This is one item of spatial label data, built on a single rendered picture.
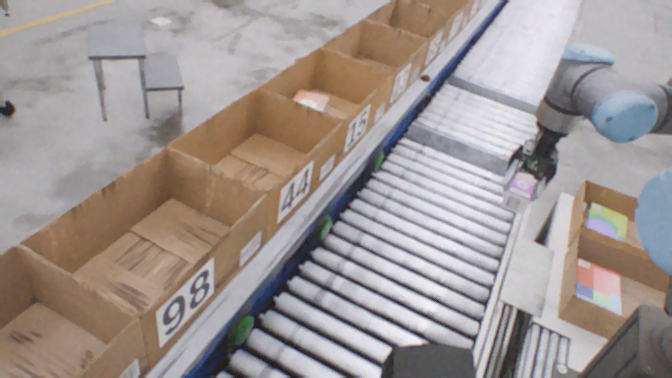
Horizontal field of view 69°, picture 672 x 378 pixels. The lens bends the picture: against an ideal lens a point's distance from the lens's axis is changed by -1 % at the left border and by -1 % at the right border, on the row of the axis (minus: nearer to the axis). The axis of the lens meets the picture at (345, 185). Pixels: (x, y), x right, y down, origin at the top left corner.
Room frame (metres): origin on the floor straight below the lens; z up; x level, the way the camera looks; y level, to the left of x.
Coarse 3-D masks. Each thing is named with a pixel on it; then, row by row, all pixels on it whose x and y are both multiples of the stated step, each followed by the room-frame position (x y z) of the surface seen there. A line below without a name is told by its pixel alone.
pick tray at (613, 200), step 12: (588, 180) 1.46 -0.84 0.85; (588, 192) 1.45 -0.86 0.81; (600, 192) 1.44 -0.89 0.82; (612, 192) 1.43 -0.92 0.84; (576, 204) 1.38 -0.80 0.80; (600, 204) 1.44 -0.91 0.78; (612, 204) 1.43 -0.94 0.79; (624, 204) 1.42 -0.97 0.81; (636, 204) 1.41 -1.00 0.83; (576, 216) 1.29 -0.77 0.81; (576, 228) 1.22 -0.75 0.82; (588, 228) 1.19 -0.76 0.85; (612, 240) 1.17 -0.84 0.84; (636, 252) 1.14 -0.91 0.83
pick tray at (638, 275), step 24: (576, 240) 1.14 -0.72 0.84; (600, 240) 1.14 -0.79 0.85; (576, 264) 1.02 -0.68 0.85; (600, 264) 1.13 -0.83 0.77; (624, 264) 1.12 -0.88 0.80; (648, 264) 1.10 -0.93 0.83; (624, 288) 1.06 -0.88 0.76; (648, 288) 1.08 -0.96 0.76; (576, 312) 0.89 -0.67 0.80; (600, 312) 0.87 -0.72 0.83; (624, 312) 0.96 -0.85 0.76; (600, 336) 0.86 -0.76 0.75
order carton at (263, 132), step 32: (256, 96) 1.28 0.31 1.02; (192, 128) 1.01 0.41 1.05; (224, 128) 1.13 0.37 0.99; (256, 128) 1.28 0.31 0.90; (288, 128) 1.25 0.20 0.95; (320, 128) 1.21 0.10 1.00; (224, 160) 1.12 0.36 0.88; (256, 160) 1.14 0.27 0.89; (288, 160) 1.17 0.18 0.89; (320, 160) 1.07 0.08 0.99
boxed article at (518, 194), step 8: (520, 176) 0.99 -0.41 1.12; (528, 176) 1.00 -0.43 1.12; (512, 184) 0.95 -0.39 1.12; (520, 184) 0.96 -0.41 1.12; (528, 184) 0.96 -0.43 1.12; (512, 192) 0.92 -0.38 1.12; (520, 192) 0.92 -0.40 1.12; (528, 192) 0.93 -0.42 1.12; (504, 200) 0.92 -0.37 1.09; (512, 200) 0.91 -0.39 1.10; (520, 200) 0.91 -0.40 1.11; (528, 200) 0.90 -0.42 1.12; (512, 208) 0.91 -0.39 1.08; (520, 208) 0.90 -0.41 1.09
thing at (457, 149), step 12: (420, 132) 1.66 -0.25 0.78; (432, 132) 1.64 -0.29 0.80; (432, 144) 1.64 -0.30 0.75; (444, 144) 1.63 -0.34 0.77; (456, 144) 1.61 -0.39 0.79; (468, 144) 1.60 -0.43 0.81; (456, 156) 1.61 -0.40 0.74; (468, 156) 1.59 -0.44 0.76; (480, 156) 1.58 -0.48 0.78; (492, 156) 1.57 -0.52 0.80; (492, 168) 1.56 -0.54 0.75; (504, 168) 1.55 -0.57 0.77
